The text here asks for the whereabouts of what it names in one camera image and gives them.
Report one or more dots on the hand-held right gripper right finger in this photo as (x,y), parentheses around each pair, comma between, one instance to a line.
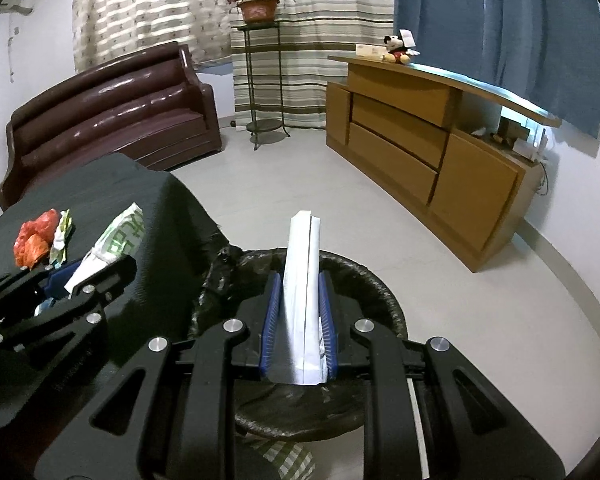
(329,335)

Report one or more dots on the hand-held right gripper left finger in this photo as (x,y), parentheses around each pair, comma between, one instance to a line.
(271,330)

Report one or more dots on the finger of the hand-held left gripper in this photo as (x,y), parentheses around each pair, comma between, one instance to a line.
(111,280)
(60,280)

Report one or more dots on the white and green packet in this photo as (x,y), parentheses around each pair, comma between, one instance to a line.
(117,237)

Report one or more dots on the white paper carton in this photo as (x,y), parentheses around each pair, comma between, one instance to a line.
(302,285)

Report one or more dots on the trash bin with black bag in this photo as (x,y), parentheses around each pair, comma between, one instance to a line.
(380,295)

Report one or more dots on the green and white wrapper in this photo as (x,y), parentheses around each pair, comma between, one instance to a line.
(61,235)

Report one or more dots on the crumpled red plastic bag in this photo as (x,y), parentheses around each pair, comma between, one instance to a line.
(32,240)

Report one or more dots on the dark grey tablecloth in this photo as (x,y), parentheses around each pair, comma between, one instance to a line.
(130,185)

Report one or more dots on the green checked cloth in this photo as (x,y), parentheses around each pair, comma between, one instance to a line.
(285,460)

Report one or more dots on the brown leather sofa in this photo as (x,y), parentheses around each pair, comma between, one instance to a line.
(105,115)

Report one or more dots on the wooden cabinet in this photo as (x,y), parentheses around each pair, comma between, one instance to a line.
(475,195)

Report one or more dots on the black metal plant stand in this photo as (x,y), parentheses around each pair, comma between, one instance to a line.
(267,127)

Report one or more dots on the beige patterned curtain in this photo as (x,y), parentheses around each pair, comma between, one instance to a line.
(145,10)

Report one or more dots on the white electronic device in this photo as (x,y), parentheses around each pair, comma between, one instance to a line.
(530,147)

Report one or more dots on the small brown box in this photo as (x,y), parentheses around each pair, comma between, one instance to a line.
(514,131)

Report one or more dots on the white tissue box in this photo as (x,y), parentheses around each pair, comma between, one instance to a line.
(369,51)

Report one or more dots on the mouse plush toy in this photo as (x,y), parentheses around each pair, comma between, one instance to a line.
(397,50)

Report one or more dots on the striped curtain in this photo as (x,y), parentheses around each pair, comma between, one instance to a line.
(320,35)

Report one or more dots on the terracotta plant pot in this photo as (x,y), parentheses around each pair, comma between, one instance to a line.
(258,11)

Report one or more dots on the white card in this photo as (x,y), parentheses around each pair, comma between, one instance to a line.
(408,37)

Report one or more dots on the blue curtain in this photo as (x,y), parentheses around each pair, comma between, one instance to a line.
(495,25)

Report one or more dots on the grey wall fixture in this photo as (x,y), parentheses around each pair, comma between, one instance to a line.
(17,7)

